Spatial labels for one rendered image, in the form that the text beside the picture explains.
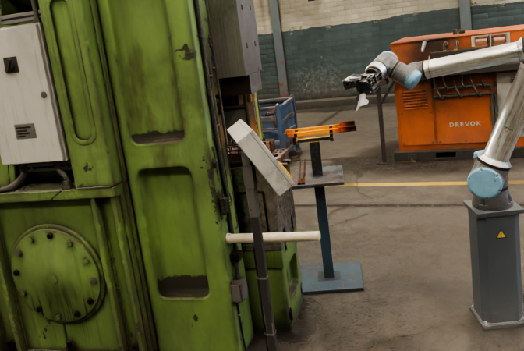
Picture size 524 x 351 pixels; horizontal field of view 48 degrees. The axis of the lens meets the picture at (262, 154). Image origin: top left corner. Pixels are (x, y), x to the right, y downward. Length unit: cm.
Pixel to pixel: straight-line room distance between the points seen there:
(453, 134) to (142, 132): 415
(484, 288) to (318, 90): 806
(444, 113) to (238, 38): 384
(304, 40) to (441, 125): 495
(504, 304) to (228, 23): 190
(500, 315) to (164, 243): 168
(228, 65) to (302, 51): 802
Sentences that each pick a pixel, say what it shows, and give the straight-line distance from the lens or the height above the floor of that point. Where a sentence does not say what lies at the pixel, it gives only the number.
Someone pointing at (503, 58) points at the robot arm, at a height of 131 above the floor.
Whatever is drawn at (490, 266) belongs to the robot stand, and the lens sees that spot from 308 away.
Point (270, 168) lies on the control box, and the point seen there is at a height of 104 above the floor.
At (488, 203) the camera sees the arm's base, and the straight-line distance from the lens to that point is 299.
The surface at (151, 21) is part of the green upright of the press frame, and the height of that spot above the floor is 167.
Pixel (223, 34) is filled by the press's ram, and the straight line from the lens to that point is 285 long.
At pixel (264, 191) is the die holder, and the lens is 295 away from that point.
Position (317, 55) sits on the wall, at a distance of 1076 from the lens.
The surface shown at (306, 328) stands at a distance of 326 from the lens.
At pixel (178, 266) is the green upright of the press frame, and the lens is 299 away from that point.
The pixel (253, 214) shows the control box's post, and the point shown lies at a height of 81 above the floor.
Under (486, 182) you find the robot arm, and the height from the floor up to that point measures 79.
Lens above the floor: 158
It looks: 12 degrees down
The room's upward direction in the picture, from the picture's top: 8 degrees counter-clockwise
